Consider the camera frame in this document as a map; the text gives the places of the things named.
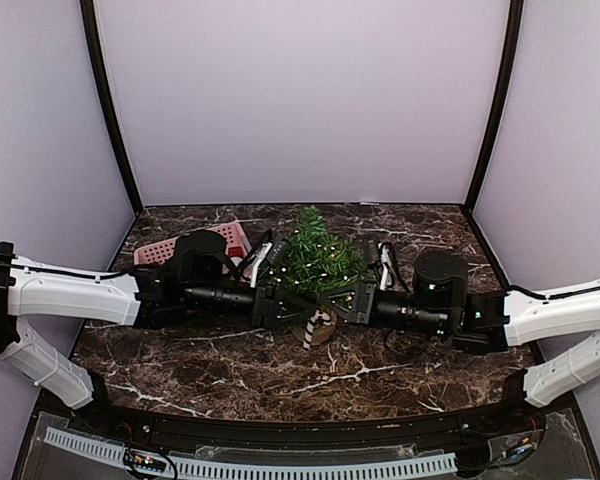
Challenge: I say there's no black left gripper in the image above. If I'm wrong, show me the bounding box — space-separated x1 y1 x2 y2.
185 279 317 331

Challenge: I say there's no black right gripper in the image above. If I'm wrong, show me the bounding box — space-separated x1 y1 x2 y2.
319 279 451 337

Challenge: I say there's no pink plastic basket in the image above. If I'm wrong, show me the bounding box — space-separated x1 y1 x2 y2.
134 221 251 265

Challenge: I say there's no fairy light string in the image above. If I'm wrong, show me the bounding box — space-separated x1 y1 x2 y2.
276 222 373 301

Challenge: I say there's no small green christmas tree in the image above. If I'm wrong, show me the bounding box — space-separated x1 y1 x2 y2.
269 206 370 301

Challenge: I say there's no red white candy cane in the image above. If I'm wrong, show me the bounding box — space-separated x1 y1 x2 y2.
302 310 333 351

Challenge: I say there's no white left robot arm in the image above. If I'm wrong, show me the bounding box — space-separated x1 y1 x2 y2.
0 230 289 436

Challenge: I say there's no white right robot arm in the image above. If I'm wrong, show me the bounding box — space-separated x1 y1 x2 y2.
320 250 600 434

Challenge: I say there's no beige tree pot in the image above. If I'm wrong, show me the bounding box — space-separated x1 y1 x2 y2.
306 318 337 347

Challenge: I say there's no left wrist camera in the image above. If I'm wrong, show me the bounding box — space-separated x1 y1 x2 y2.
249 233 291 288

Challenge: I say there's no white slotted cable duct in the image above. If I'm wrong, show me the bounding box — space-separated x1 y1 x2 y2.
43 427 458 479

